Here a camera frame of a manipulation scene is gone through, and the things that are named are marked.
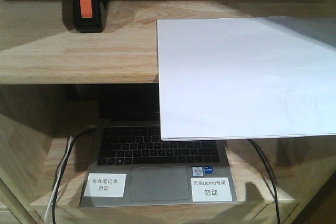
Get white paper sheets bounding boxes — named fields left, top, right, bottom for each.
left=157, top=17, right=335, bottom=141

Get black orange stapler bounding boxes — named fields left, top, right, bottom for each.
left=72, top=0, right=110, bottom=33

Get wooden shelf unit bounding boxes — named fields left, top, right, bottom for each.
left=1, top=0, right=335, bottom=223

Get grey laptop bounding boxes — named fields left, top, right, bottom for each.
left=80, top=83, right=237, bottom=207

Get white right laptop label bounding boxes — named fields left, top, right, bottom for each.
left=191, top=177, right=233, bottom=202

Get white laptop label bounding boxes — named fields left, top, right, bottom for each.
left=83, top=173, right=127, bottom=198
left=191, top=177, right=233, bottom=202

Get white left laptop label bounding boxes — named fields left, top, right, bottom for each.
left=83, top=173, right=127, bottom=198

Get black cable left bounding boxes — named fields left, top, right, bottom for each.
left=51, top=128, right=97, bottom=224

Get black cable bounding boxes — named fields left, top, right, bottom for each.
left=51, top=128, right=97, bottom=224
left=247, top=138, right=282, bottom=224

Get black cable right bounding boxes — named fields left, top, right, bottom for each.
left=247, top=138, right=282, bottom=224

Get white cable left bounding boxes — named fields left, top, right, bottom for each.
left=44, top=135, right=72, bottom=224

